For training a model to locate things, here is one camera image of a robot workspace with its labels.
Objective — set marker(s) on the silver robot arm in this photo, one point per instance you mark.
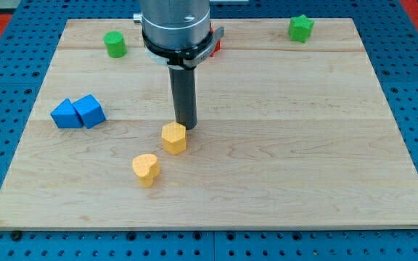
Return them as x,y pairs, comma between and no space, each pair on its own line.
178,33

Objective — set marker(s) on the wooden board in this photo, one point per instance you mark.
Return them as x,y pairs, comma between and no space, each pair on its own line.
290,137

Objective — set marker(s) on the yellow hexagon block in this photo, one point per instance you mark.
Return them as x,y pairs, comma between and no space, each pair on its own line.
174,138

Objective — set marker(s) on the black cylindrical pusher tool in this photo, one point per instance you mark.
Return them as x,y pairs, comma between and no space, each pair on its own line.
183,88

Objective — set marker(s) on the yellow heart block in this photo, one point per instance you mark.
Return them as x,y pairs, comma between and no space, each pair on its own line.
146,168

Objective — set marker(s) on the red block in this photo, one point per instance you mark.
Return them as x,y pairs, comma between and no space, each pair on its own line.
217,48

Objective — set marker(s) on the blue cube block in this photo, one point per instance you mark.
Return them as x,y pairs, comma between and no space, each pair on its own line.
90,111

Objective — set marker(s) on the green cylinder block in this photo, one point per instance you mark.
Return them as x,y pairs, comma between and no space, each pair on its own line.
115,44

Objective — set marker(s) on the green star block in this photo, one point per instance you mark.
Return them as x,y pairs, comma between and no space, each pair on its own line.
300,28

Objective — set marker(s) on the blue triangular prism block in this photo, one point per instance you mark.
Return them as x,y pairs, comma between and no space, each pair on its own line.
65,115

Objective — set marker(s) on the blue perforated table plate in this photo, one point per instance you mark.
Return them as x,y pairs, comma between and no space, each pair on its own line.
27,47

